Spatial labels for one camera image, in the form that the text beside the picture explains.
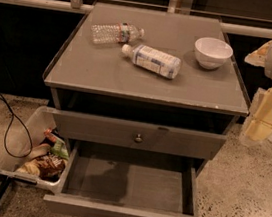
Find grey drawer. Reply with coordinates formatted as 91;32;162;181
53;109;226;160
44;141;199;217

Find grey wooden drawer cabinet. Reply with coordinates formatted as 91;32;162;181
31;0;262;184

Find grey top drawer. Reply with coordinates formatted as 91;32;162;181
53;109;226;160

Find white ceramic bowl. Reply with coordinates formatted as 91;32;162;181
194;37;233;70

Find white labelled plastic bottle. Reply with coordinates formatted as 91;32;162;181
121;44;182;80

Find clear crushed water bottle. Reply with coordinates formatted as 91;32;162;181
91;23;145;45

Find clear plastic storage bin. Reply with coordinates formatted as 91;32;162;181
0;106;72;193

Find snack packets in bin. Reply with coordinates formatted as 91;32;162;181
17;128;70;182

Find black cable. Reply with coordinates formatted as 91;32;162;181
0;77;42;161

